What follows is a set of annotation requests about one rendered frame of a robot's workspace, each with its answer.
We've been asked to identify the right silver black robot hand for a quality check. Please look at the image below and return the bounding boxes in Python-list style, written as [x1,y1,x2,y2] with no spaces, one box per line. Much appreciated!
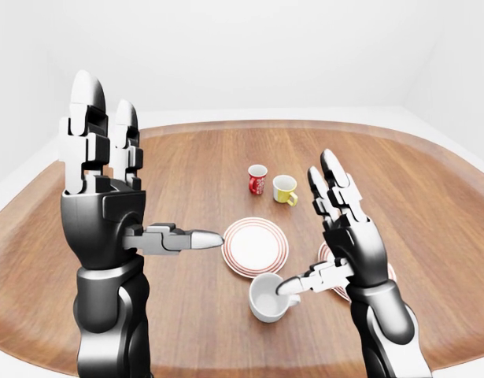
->
[275,148,390,297]

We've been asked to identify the yellow and white mug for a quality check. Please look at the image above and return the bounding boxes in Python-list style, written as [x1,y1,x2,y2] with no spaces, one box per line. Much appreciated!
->
[272,174,299,207]

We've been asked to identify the white plate with red rings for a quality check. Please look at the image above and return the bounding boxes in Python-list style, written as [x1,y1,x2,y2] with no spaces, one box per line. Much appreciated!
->
[221,217,290,279]
[316,240,397,303]

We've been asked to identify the red patterned mug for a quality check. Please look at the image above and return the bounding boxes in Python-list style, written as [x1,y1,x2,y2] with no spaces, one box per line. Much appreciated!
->
[247,164,268,195]

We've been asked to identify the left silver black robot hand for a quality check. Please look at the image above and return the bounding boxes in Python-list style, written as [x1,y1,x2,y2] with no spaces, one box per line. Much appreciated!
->
[58,69,226,271]

